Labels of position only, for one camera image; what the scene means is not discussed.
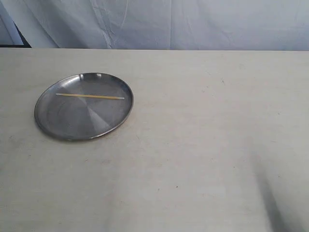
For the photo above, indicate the thin wooden stick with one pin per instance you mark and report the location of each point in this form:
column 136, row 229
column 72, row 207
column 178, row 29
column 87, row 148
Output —
column 90, row 96

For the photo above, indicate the round silver metal plate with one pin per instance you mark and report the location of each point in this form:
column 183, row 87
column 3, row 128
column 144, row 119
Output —
column 78, row 119

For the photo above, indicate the light blue backdrop cloth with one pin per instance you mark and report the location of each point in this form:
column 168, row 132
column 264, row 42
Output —
column 163, row 24

